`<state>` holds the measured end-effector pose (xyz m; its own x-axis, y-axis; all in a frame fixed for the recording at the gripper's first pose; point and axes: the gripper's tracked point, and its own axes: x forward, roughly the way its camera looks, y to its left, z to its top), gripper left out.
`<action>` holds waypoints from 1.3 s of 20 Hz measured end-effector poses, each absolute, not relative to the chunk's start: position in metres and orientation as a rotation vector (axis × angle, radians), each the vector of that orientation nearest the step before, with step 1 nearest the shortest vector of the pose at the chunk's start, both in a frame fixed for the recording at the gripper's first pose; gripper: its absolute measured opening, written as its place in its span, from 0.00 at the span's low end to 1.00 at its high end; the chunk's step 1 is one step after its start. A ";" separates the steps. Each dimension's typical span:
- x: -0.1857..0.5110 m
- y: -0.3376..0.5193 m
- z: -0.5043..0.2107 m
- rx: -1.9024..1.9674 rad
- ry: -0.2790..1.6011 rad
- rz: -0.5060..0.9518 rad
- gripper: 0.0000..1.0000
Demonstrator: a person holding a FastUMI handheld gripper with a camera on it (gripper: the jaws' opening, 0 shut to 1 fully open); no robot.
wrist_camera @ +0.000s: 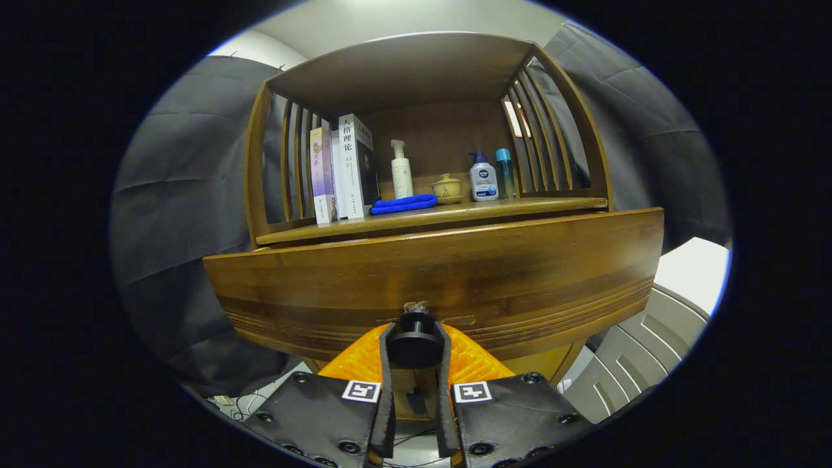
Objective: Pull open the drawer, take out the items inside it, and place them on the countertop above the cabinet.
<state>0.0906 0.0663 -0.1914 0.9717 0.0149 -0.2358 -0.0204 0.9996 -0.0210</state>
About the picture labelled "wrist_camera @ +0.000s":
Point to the thick white book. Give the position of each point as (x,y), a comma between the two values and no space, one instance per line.
(354,175)

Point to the wooden countertop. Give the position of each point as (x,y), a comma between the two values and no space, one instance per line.
(455,211)

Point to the white lotion bottle blue cap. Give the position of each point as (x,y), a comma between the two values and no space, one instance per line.
(483,182)

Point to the purple book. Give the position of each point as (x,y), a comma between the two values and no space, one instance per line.
(322,175)

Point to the wooden drawer with black knob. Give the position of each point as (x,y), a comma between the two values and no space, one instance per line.
(455,260)

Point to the wooden cabinet door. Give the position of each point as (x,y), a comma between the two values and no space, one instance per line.
(539,364)

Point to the brown wooden cabinet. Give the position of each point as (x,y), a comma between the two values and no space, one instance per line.
(403,71)

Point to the white table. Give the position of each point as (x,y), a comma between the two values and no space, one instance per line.
(695,273)

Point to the thin white book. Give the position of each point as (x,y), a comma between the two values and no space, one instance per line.
(337,182)

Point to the yellow lidded teacup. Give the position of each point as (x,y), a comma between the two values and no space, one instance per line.
(447,188)

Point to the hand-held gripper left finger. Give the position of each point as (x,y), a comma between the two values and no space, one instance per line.
(389,403)

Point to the teal slim bottle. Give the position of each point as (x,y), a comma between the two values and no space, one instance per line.
(504,172)

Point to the blue folded cloth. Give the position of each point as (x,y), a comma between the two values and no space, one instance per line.
(403,205)

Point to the white pump bottle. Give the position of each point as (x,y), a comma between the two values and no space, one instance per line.
(402,179)

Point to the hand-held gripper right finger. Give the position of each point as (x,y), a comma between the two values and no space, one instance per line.
(443,403)

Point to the black backdrop cloth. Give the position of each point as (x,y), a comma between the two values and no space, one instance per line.
(182,195)

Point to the grey ribbed plastic panel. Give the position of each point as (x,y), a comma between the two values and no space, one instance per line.
(637,364)

